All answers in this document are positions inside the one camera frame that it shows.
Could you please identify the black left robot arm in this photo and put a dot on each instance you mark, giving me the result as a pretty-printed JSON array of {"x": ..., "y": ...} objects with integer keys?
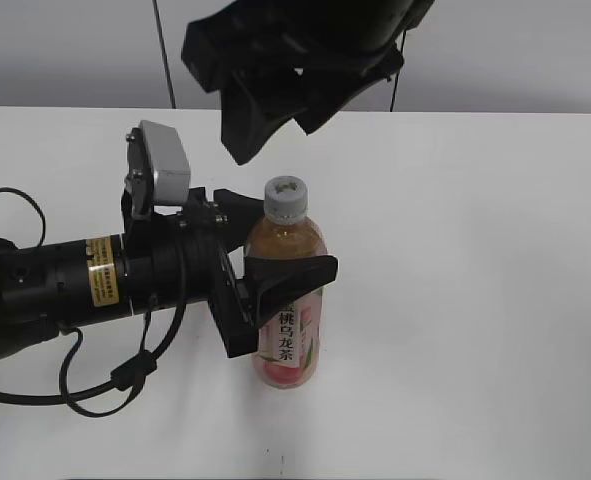
[{"x": 49, "y": 289}]

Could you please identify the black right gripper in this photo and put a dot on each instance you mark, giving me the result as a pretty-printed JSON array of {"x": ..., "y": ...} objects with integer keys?
[{"x": 272, "y": 62}]

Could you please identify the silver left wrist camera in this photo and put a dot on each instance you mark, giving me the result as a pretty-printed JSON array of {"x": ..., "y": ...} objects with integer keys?
[{"x": 158, "y": 169}]

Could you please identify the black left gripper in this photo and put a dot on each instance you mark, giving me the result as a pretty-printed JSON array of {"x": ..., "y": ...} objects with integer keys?
[{"x": 183, "y": 258}]

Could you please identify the peach oolong tea bottle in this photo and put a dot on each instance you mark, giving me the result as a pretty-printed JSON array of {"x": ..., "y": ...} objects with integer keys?
[{"x": 289, "y": 343}]

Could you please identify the white bottle cap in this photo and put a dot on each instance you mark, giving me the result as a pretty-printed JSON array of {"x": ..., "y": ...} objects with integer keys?
[{"x": 285, "y": 200}]

